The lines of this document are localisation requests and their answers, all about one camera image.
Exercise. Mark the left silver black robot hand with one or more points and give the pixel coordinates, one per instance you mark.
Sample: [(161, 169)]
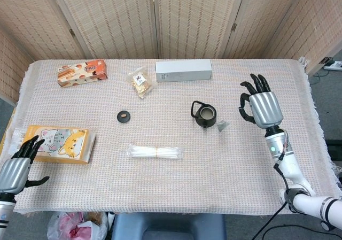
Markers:
[(12, 174)]

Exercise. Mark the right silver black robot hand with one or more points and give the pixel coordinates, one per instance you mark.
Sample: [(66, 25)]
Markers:
[(265, 109)]

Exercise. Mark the pyramid tea bag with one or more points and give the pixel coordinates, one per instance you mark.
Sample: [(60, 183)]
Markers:
[(222, 125)]

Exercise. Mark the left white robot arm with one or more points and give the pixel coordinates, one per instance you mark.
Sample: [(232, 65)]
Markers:
[(5, 210)]

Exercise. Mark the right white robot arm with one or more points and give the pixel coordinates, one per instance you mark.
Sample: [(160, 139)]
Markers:
[(291, 168)]

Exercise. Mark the black teapot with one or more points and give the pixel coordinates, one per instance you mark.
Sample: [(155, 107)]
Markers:
[(198, 120)]

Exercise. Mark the plastic bag with pink contents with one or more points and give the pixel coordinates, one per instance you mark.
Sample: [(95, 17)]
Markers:
[(77, 226)]

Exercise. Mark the black teapot lid wooden knob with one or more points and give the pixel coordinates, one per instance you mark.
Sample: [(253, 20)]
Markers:
[(120, 118)]

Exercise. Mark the clear snack packet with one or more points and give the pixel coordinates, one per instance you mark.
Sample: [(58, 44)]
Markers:
[(140, 83)]

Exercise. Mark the yellow cat tissue pack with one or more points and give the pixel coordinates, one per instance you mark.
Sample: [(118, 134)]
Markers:
[(66, 143)]

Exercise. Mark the white power strip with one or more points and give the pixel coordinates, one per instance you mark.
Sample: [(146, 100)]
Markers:
[(335, 65)]

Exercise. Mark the long white cardboard box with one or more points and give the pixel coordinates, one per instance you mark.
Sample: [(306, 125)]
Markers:
[(184, 70)]

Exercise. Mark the woven pinkish tablecloth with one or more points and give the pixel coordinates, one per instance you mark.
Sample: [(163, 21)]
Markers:
[(187, 184)]

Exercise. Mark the pack of white straws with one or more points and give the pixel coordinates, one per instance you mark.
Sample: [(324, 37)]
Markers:
[(155, 152)]

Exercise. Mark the orange cookie box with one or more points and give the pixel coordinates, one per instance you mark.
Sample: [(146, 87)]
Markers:
[(80, 74)]

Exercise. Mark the blue grey chair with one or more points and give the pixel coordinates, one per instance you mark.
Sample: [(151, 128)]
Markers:
[(168, 228)]

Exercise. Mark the woven bamboo folding screen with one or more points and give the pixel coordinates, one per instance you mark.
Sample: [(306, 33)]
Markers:
[(120, 18)]

